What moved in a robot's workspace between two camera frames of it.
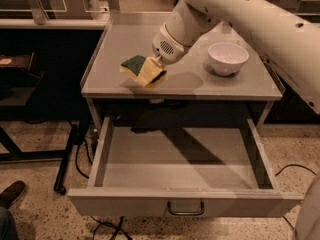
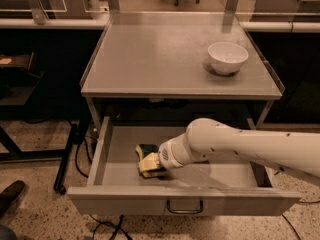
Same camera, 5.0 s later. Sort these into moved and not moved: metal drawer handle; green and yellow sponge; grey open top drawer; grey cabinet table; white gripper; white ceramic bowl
Moved: white gripper; green and yellow sponge
Not moved: metal drawer handle; grey open top drawer; grey cabinet table; white ceramic bowl
